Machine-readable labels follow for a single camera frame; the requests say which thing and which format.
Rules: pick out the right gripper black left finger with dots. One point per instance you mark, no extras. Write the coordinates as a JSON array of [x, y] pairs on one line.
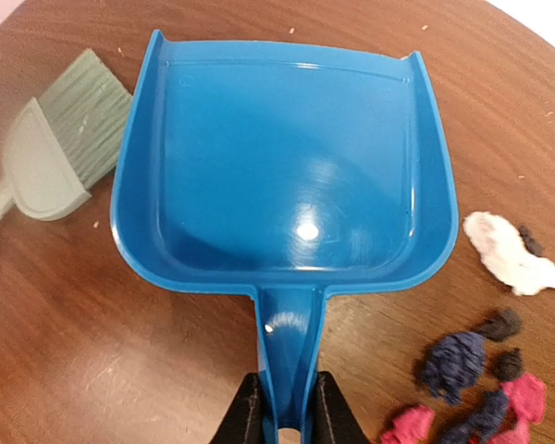
[[242, 422]]

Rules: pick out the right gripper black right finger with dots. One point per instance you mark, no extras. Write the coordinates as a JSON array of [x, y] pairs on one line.
[[334, 422]]

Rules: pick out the blue plastic dustpan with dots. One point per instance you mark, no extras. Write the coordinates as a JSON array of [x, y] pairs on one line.
[[289, 173]]

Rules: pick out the green hand brush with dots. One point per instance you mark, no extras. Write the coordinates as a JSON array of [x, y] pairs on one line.
[[63, 142]]

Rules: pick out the dark blue paper scrap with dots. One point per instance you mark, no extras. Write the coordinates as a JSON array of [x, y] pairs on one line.
[[454, 364]]

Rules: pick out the dark blue scrap lower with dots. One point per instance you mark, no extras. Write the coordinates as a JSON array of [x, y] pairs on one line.
[[483, 424]]

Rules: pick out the small black paper scrap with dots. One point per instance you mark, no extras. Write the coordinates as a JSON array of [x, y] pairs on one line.
[[509, 366]]

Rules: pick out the white paper scrap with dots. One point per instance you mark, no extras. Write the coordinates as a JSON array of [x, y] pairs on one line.
[[503, 253]]

